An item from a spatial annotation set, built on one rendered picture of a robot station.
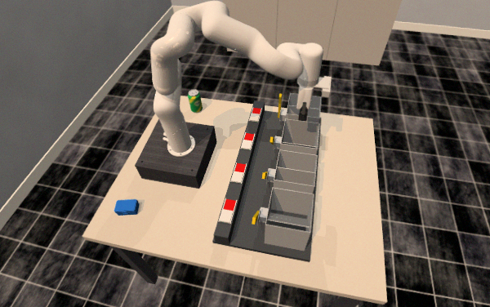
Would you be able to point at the small blue box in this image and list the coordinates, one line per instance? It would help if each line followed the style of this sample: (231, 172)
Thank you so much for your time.
(127, 207)

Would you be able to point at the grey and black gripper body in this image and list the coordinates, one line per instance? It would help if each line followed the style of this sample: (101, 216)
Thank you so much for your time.
(304, 95)

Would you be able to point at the green and yellow drink can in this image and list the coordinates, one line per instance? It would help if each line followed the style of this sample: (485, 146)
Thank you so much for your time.
(195, 101)

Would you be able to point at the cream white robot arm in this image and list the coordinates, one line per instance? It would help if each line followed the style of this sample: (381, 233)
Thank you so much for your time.
(213, 19)

